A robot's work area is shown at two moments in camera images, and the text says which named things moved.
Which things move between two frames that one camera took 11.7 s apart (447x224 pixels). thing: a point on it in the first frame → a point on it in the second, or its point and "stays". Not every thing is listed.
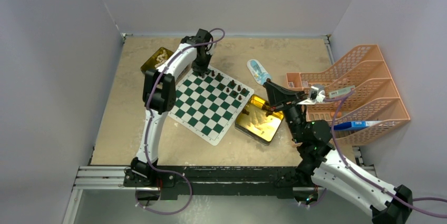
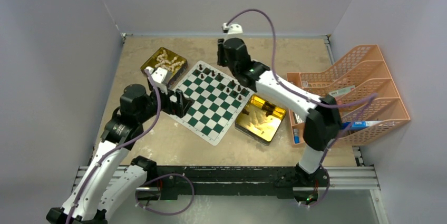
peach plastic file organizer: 361,98 stays
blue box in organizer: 353,125 stays
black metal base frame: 220,181 stays
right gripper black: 278,96 → 221,52
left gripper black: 201,70 → 181,105
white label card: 340,92 stays
